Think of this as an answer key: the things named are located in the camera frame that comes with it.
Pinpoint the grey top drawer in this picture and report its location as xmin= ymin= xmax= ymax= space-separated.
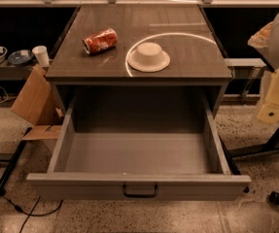
xmin=27 ymin=91 xmax=251 ymax=201

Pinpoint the grey drawer cabinet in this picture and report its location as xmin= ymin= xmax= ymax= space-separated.
xmin=47 ymin=4 xmax=232 ymax=112

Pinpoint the black metal table leg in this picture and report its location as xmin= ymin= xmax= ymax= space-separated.
xmin=229 ymin=127 xmax=279 ymax=157

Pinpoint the upside-down white bowl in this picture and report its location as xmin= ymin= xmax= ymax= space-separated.
xmin=127 ymin=42 xmax=170 ymax=72

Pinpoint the crushed red soda can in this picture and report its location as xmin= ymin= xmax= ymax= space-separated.
xmin=83 ymin=28 xmax=118 ymax=54

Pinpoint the brown cardboard box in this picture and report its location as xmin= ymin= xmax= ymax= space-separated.
xmin=11 ymin=65 xmax=63 ymax=141

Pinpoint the white paper cup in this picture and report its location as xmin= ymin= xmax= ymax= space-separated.
xmin=32 ymin=46 xmax=50 ymax=67

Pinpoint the blue patterned bowl right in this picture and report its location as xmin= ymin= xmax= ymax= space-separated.
xmin=8 ymin=50 xmax=34 ymax=67

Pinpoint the black left floor bar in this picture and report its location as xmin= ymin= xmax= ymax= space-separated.
xmin=0 ymin=140 xmax=27 ymax=196

